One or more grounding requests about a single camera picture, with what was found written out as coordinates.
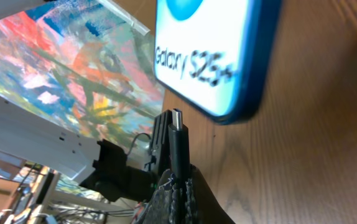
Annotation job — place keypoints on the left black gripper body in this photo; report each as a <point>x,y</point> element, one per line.
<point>158,156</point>

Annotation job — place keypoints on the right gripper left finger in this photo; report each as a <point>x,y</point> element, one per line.
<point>164,206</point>

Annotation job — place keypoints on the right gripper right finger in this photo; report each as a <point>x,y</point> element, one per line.
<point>200,203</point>

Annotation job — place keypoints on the blue Galaxy smartphone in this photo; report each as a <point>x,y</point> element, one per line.
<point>214,54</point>

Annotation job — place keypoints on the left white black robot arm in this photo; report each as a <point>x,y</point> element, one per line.
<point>97,165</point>

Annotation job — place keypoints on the colourful abstract painting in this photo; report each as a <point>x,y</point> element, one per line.
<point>81,66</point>

